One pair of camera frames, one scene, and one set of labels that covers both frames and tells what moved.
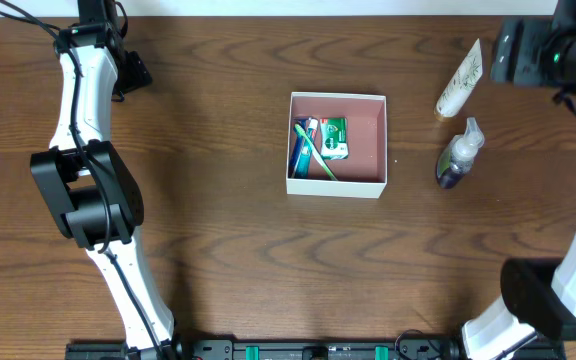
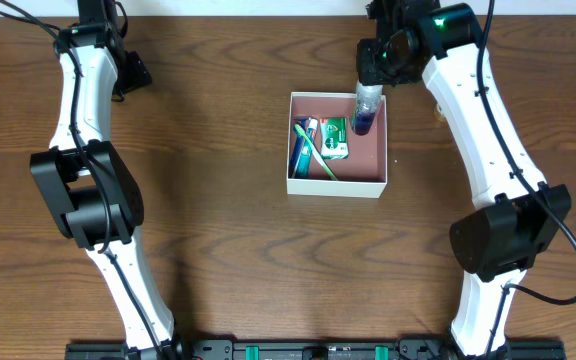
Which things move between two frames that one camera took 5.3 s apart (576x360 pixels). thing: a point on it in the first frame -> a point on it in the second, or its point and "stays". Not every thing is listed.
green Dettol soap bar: (334, 142) stays
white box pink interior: (364, 173) stays
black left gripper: (135, 73) stays
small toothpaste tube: (304, 167) stays
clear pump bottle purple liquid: (458, 155) -> (368, 98)
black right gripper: (504, 51) -> (368, 66)
